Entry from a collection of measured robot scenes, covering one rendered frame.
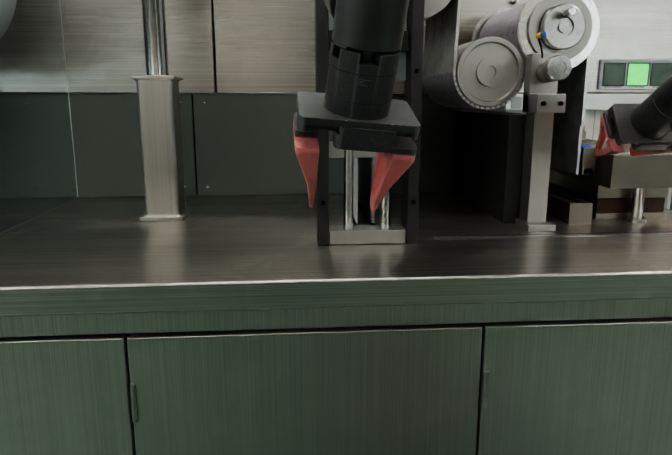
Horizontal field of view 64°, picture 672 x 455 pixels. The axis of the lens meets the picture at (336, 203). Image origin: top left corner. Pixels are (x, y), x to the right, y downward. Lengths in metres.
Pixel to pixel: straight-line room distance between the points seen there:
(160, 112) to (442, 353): 0.65
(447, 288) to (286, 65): 0.73
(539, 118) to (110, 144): 0.93
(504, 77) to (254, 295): 0.59
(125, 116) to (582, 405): 1.08
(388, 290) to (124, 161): 0.82
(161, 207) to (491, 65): 0.66
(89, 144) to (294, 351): 0.80
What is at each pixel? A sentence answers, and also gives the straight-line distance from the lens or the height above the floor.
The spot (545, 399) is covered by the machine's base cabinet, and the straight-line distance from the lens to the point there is 0.89.
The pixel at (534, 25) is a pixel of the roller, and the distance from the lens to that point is 1.04.
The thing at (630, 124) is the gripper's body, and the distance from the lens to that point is 0.92.
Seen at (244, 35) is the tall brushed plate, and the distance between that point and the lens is 1.30.
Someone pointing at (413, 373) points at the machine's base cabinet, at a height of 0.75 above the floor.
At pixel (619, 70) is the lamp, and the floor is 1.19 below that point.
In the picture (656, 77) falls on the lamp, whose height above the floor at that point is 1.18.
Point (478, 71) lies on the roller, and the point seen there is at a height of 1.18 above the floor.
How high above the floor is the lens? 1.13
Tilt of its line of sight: 11 degrees down
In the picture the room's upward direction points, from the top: straight up
